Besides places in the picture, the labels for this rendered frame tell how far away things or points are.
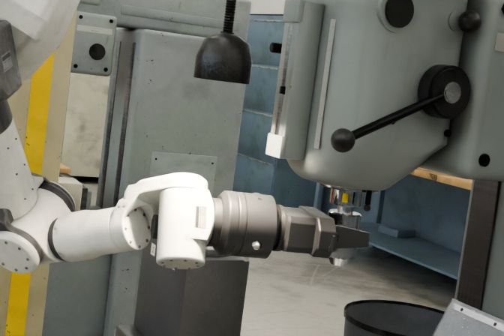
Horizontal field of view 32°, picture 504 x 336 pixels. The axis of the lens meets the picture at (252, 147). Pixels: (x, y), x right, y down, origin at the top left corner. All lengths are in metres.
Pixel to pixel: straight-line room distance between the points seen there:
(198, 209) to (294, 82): 0.21
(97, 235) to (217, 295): 0.37
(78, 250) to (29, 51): 0.29
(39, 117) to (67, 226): 1.57
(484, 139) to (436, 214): 6.37
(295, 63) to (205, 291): 0.53
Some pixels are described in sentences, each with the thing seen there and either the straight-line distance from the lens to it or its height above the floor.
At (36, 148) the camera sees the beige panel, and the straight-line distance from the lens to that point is 2.86.
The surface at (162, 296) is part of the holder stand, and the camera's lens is 1.63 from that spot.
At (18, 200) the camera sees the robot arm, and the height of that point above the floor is 1.23.
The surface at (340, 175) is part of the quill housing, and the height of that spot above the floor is 1.33.
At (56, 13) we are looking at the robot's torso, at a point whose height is 1.49.
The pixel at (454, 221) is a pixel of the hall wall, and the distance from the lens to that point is 7.45.
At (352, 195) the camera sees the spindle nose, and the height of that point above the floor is 1.30.
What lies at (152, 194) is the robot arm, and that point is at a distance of 1.23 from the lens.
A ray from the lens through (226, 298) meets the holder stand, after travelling 1.58.
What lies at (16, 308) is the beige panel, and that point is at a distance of 2.96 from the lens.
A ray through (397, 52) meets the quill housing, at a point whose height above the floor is 1.50.
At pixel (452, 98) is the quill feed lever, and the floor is 1.45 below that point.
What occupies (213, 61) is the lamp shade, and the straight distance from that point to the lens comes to 1.11.
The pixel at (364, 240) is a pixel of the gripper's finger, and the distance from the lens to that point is 1.26.
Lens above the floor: 1.45
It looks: 5 degrees down
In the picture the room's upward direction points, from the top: 7 degrees clockwise
